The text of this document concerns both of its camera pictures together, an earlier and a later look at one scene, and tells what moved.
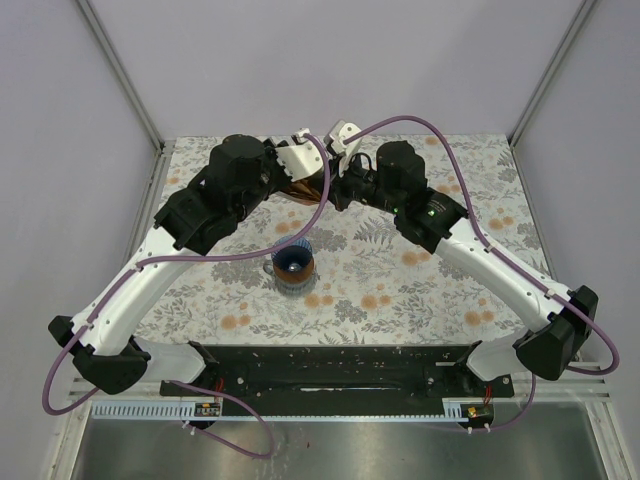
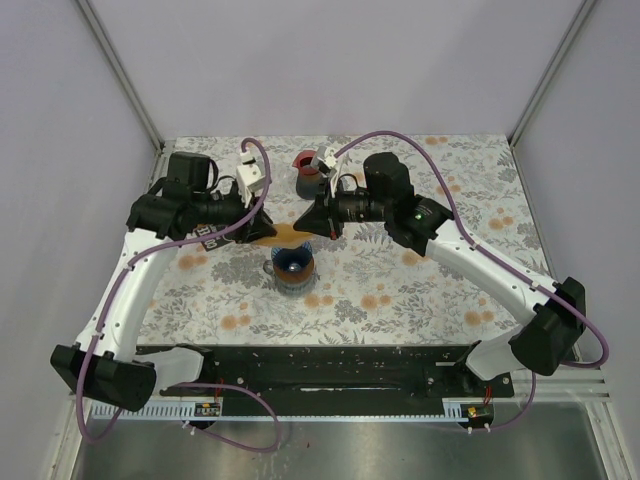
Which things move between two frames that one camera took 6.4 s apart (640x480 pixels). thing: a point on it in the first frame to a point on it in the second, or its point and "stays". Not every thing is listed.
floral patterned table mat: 374,281 stays
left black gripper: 271,155 to 260,226
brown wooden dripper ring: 295,276 stays
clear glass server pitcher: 293,289 stays
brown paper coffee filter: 303,191 to 286,236
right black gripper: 337,183 to 316,219
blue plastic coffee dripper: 293,256 stays
